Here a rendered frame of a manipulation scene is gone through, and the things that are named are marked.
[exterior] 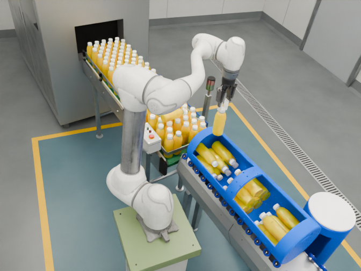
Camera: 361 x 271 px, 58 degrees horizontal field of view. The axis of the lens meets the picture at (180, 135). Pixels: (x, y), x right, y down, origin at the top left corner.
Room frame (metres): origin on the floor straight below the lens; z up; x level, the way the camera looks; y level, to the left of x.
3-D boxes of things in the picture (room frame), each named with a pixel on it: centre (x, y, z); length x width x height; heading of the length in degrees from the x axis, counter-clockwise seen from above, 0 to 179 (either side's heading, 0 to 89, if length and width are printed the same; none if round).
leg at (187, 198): (1.57, -0.12, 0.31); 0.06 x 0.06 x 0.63; 38
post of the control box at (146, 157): (1.65, 0.22, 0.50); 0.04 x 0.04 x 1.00; 38
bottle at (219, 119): (1.55, -0.22, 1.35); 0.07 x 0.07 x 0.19
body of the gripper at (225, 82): (1.55, -0.22, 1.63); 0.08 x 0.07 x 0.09; 127
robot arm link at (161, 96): (1.06, 0.08, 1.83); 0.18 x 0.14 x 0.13; 149
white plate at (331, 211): (1.24, -0.96, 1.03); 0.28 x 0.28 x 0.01
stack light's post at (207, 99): (2.19, -0.18, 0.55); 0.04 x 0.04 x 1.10; 38
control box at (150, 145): (1.65, 0.22, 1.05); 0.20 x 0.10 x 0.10; 38
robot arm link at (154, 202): (0.99, 0.08, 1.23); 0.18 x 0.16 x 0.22; 59
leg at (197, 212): (1.66, -0.23, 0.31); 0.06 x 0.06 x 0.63; 38
